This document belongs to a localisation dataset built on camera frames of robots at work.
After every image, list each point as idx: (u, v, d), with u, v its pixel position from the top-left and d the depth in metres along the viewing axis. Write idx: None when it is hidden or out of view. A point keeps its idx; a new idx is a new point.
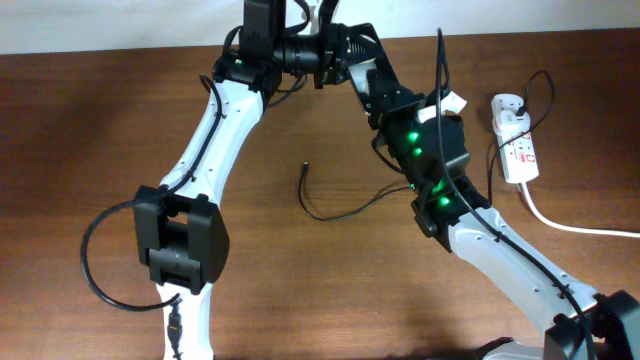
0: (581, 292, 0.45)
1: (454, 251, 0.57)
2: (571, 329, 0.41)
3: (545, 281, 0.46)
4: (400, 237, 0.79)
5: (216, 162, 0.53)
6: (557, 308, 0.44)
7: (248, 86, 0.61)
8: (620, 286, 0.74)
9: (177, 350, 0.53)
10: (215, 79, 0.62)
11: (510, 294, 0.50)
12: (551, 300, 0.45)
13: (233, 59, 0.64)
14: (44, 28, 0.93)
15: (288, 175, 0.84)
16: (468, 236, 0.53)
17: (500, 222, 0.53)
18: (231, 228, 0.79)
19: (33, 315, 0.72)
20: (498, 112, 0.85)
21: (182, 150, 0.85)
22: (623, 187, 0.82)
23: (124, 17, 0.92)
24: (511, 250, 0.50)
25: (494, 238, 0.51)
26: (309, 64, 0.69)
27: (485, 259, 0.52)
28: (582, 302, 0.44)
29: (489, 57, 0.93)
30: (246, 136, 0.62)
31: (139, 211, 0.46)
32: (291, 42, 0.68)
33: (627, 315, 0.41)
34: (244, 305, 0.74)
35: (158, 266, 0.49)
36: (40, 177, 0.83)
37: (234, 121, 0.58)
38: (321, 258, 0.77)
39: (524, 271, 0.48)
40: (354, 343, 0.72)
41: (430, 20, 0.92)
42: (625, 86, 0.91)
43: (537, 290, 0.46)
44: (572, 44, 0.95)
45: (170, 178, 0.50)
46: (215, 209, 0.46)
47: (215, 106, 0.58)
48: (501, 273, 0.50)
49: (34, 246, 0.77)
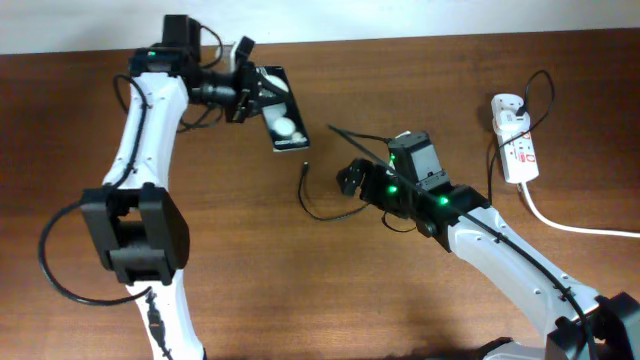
0: (582, 295, 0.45)
1: (454, 251, 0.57)
2: (574, 332, 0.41)
3: (546, 283, 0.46)
4: (400, 236, 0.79)
5: (152, 149, 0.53)
6: (559, 310, 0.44)
7: (167, 74, 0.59)
8: (617, 286, 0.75)
9: (165, 347, 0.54)
10: (132, 75, 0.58)
11: (510, 296, 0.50)
12: (551, 301, 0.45)
13: (146, 53, 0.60)
14: (34, 31, 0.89)
15: (288, 175, 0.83)
16: (468, 236, 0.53)
17: (500, 223, 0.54)
18: (231, 228, 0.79)
19: (33, 315, 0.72)
20: (498, 112, 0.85)
21: (180, 151, 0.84)
22: (623, 186, 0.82)
23: (123, 18, 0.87)
24: (511, 252, 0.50)
25: (494, 239, 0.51)
26: (224, 98, 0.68)
27: (485, 260, 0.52)
28: (583, 304, 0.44)
29: (488, 57, 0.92)
30: (178, 122, 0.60)
31: (89, 214, 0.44)
32: (208, 76, 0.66)
33: (630, 317, 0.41)
34: (244, 305, 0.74)
35: (122, 266, 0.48)
36: (38, 177, 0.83)
37: (161, 110, 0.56)
38: (321, 259, 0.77)
39: (524, 272, 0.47)
40: (354, 343, 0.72)
41: (432, 20, 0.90)
42: (626, 86, 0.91)
43: (538, 291, 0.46)
44: (575, 42, 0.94)
45: (112, 176, 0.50)
46: (164, 194, 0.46)
47: (138, 99, 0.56)
48: (500, 275, 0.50)
49: (33, 247, 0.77)
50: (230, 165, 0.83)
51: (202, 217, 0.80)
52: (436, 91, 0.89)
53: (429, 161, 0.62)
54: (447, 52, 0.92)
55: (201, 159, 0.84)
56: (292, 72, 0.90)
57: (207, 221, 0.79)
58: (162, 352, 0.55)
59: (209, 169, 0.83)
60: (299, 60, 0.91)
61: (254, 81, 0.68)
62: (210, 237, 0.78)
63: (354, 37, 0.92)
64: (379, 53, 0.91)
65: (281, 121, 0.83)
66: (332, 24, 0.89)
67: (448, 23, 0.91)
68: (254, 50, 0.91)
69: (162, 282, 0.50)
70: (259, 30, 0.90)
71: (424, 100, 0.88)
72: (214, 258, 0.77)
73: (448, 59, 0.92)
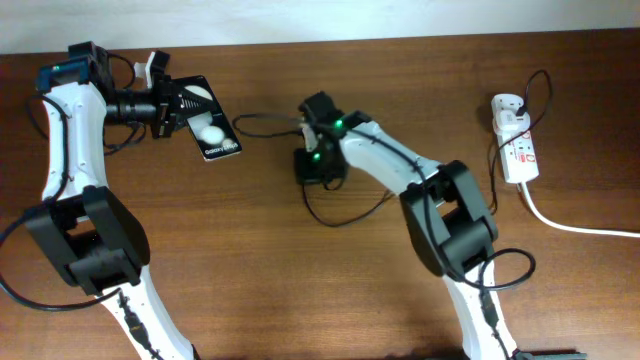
0: (428, 166, 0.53)
1: (348, 163, 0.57)
2: (419, 191, 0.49)
3: (404, 164, 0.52)
4: (400, 237, 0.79)
5: (84, 154, 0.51)
6: (408, 178, 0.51)
7: (78, 82, 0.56)
8: (614, 285, 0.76)
9: (152, 349, 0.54)
10: (41, 93, 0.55)
11: (384, 183, 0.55)
12: (406, 178, 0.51)
13: (50, 67, 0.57)
14: (25, 30, 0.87)
15: (288, 175, 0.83)
16: (351, 144, 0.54)
17: (377, 128, 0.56)
18: (231, 227, 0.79)
19: (33, 315, 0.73)
20: (498, 112, 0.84)
21: (179, 151, 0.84)
22: (623, 186, 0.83)
23: (125, 17, 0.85)
24: (382, 151, 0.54)
25: (371, 142, 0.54)
26: (144, 115, 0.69)
27: (366, 162, 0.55)
28: (427, 171, 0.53)
29: (488, 57, 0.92)
30: (103, 125, 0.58)
31: (36, 231, 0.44)
32: (125, 96, 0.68)
33: (460, 176, 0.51)
34: (244, 305, 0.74)
35: (85, 276, 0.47)
36: (38, 178, 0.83)
37: (83, 117, 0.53)
38: (320, 258, 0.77)
39: (389, 161, 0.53)
40: (353, 343, 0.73)
41: (431, 21, 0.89)
42: (627, 86, 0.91)
43: (397, 171, 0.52)
44: (575, 43, 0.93)
45: (49, 190, 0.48)
46: (107, 192, 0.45)
47: (55, 113, 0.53)
48: (375, 169, 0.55)
49: (31, 247, 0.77)
50: (230, 165, 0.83)
51: (202, 217, 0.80)
52: (435, 91, 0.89)
53: (329, 102, 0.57)
54: (447, 52, 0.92)
55: (199, 159, 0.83)
56: (291, 72, 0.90)
57: (207, 220, 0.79)
58: (151, 354, 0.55)
59: (208, 168, 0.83)
60: (298, 61, 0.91)
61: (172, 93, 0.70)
62: (209, 237, 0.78)
63: (353, 38, 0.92)
64: (378, 54, 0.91)
65: (210, 131, 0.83)
66: (332, 24, 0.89)
67: (447, 24, 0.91)
68: (254, 52, 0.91)
69: (132, 282, 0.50)
70: (257, 30, 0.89)
71: (424, 100, 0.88)
72: (214, 258, 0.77)
73: (449, 59, 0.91)
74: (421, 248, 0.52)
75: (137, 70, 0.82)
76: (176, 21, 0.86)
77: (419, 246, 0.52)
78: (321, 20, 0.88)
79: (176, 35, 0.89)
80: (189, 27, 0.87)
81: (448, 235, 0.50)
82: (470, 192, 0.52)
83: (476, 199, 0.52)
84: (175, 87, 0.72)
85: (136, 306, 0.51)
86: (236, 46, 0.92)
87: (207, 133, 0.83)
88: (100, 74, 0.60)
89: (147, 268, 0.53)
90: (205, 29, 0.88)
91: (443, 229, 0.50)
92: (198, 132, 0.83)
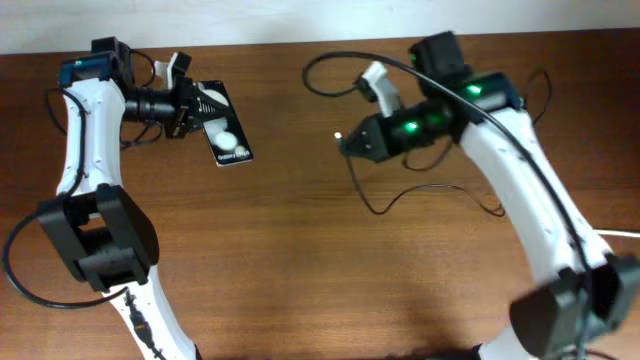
0: (590, 247, 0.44)
1: (465, 145, 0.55)
2: (574, 285, 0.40)
3: (560, 222, 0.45)
4: (400, 236, 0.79)
5: (101, 151, 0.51)
6: (564, 254, 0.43)
7: (100, 79, 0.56)
8: None
9: (155, 348, 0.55)
10: (62, 87, 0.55)
11: (508, 207, 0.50)
12: (558, 245, 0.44)
13: (73, 62, 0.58)
14: (26, 30, 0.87)
15: (288, 175, 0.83)
16: (490, 145, 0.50)
17: (528, 139, 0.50)
18: (231, 227, 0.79)
19: (34, 315, 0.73)
20: None
21: (179, 151, 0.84)
22: (622, 186, 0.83)
23: (125, 17, 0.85)
24: (533, 176, 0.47)
25: (521, 159, 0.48)
26: (162, 114, 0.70)
27: (501, 177, 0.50)
28: (590, 255, 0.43)
29: (488, 56, 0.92)
30: (122, 123, 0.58)
31: (47, 226, 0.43)
32: (145, 94, 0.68)
33: (631, 277, 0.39)
34: (244, 305, 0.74)
35: (94, 273, 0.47)
36: (35, 176, 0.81)
37: (102, 113, 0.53)
38: (321, 258, 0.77)
39: (540, 204, 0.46)
40: (354, 343, 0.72)
41: (430, 21, 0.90)
42: (625, 85, 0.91)
43: (549, 231, 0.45)
44: (573, 43, 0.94)
45: (64, 186, 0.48)
46: (121, 191, 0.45)
47: (74, 108, 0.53)
48: (511, 193, 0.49)
49: (30, 247, 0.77)
50: (230, 164, 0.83)
51: (202, 216, 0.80)
52: None
53: (451, 54, 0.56)
54: None
55: (199, 159, 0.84)
56: (290, 72, 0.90)
57: (207, 220, 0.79)
58: (153, 353, 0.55)
59: (207, 168, 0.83)
60: (298, 60, 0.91)
61: (191, 96, 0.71)
62: (210, 237, 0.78)
63: (352, 37, 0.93)
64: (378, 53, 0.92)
65: (223, 136, 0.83)
66: (331, 24, 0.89)
67: (447, 25, 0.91)
68: (253, 52, 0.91)
69: (139, 281, 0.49)
70: (257, 30, 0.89)
71: None
72: (214, 258, 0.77)
73: None
74: (529, 322, 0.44)
75: (158, 69, 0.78)
76: (177, 21, 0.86)
77: (530, 322, 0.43)
78: (320, 20, 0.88)
79: (177, 35, 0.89)
80: (189, 26, 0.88)
81: (577, 331, 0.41)
82: (629, 297, 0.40)
83: (627, 307, 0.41)
84: (194, 89, 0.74)
85: (142, 305, 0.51)
86: (236, 46, 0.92)
87: (222, 138, 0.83)
88: (121, 72, 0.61)
89: (154, 268, 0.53)
90: (205, 28, 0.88)
91: (575, 326, 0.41)
92: (213, 138, 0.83)
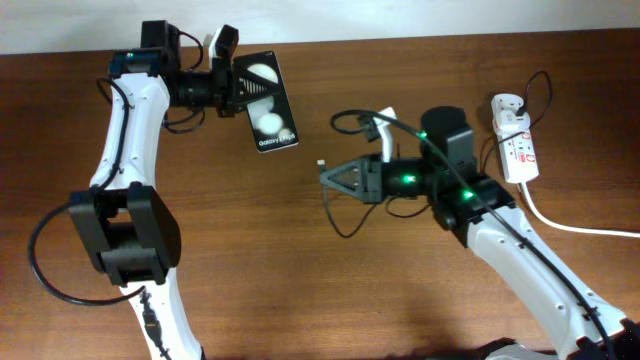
0: (607, 316, 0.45)
1: (472, 247, 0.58)
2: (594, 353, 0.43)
3: (569, 296, 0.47)
4: (401, 237, 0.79)
5: (138, 148, 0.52)
6: (584, 330, 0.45)
7: (147, 73, 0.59)
8: (614, 284, 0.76)
9: (162, 347, 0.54)
10: (112, 77, 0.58)
11: (522, 296, 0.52)
12: (573, 319, 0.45)
13: (125, 54, 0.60)
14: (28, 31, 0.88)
15: (289, 175, 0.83)
16: (491, 238, 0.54)
17: (524, 227, 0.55)
18: (232, 227, 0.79)
19: (34, 315, 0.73)
20: (498, 112, 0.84)
21: (180, 151, 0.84)
22: (623, 186, 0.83)
23: (126, 17, 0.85)
24: (535, 259, 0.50)
25: (518, 245, 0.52)
26: (202, 99, 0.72)
27: (506, 263, 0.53)
28: (608, 326, 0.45)
29: (489, 56, 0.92)
30: (162, 119, 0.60)
31: (77, 218, 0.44)
32: (183, 78, 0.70)
33: None
34: (244, 305, 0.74)
35: (114, 268, 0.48)
36: (36, 176, 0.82)
37: (144, 109, 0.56)
38: (322, 257, 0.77)
39: (548, 284, 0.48)
40: (354, 343, 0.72)
41: (430, 21, 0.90)
42: (627, 85, 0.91)
43: (560, 306, 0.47)
44: (575, 42, 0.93)
45: (99, 179, 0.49)
46: (152, 192, 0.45)
47: (119, 101, 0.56)
48: (518, 280, 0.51)
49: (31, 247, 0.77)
50: (230, 165, 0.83)
51: (202, 216, 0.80)
52: (435, 91, 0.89)
53: (463, 150, 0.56)
54: (447, 51, 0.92)
55: (200, 159, 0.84)
56: (291, 72, 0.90)
57: (207, 220, 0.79)
58: (160, 352, 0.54)
59: (208, 169, 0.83)
60: (299, 60, 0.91)
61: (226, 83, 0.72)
62: (210, 237, 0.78)
63: (353, 37, 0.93)
64: (378, 53, 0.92)
65: (266, 118, 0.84)
66: (332, 23, 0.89)
67: (447, 24, 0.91)
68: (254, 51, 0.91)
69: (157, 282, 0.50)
70: (257, 29, 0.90)
71: (424, 99, 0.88)
72: (215, 258, 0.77)
73: (449, 59, 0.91)
74: None
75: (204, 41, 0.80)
76: (177, 20, 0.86)
77: None
78: (321, 19, 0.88)
79: None
80: (190, 26, 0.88)
81: None
82: None
83: None
84: (232, 73, 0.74)
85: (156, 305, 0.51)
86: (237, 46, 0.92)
87: (265, 120, 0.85)
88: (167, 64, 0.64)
89: (173, 270, 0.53)
90: (205, 28, 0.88)
91: None
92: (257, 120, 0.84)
